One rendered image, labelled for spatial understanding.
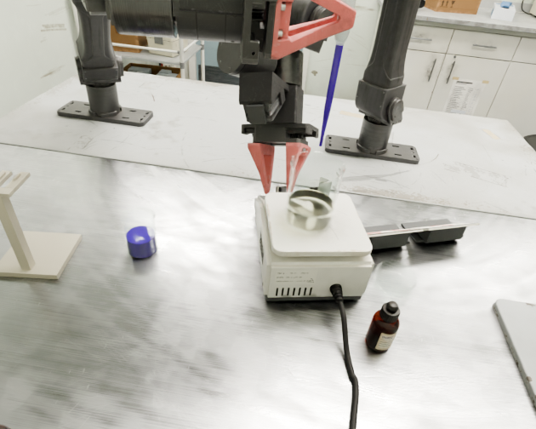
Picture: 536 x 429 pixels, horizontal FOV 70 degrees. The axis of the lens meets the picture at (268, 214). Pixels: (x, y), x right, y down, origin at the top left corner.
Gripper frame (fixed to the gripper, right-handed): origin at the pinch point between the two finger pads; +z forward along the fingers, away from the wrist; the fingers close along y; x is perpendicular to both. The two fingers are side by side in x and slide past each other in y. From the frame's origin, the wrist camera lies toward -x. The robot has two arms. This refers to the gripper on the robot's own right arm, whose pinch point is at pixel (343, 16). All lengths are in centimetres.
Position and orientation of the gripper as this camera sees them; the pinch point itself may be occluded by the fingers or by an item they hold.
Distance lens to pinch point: 39.4
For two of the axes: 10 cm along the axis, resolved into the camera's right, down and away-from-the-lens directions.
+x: -1.0, 7.7, 6.3
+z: 9.9, 0.2, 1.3
